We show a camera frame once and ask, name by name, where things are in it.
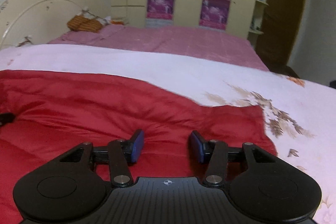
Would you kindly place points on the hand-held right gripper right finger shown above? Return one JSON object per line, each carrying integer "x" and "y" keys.
{"x": 197, "y": 148}

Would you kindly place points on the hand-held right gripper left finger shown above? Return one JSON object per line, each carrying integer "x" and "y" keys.
{"x": 137, "y": 146}

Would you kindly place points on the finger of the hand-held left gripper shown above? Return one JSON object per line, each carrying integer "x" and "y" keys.
{"x": 6, "y": 119}

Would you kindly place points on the red puffer jacket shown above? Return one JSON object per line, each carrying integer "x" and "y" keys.
{"x": 105, "y": 108}

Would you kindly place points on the bed with floral sheet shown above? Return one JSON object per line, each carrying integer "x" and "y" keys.
{"x": 157, "y": 66}

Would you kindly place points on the pink bed sheet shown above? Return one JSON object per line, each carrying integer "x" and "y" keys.
{"x": 170, "y": 40}

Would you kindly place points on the cream bed headboard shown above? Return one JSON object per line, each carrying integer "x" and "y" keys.
{"x": 47, "y": 8}

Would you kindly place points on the orange-brown cloth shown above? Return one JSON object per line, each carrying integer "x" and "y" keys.
{"x": 84, "y": 24}

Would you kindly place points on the floral pillow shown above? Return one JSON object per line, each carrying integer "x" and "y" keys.
{"x": 105, "y": 19}

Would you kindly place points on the brown wooden door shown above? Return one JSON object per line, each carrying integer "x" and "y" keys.
{"x": 282, "y": 16}

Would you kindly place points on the purple wall poster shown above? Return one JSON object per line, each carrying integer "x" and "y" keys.
{"x": 214, "y": 12}
{"x": 160, "y": 6}

